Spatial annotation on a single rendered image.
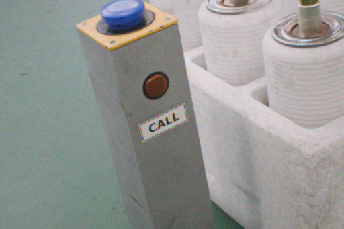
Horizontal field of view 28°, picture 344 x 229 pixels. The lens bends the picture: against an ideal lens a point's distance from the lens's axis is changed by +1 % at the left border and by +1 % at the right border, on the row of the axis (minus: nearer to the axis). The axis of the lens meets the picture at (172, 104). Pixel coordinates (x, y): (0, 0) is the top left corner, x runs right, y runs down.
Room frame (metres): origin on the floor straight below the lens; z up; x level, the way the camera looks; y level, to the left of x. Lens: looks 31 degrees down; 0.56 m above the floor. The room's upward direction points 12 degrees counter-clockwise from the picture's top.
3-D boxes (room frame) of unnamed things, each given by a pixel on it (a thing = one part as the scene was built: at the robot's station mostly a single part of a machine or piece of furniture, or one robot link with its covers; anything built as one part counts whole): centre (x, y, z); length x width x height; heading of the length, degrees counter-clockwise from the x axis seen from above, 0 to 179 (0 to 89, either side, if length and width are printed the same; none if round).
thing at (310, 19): (0.61, -0.15, 0.26); 0.02 x 0.02 x 0.03
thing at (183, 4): (0.82, -0.05, 0.16); 0.10 x 0.10 x 0.18
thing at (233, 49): (0.71, -0.10, 0.16); 0.10 x 0.10 x 0.18
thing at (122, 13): (0.57, 0.03, 0.32); 0.04 x 0.04 x 0.02
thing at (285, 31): (0.61, -0.15, 0.25); 0.08 x 0.08 x 0.01
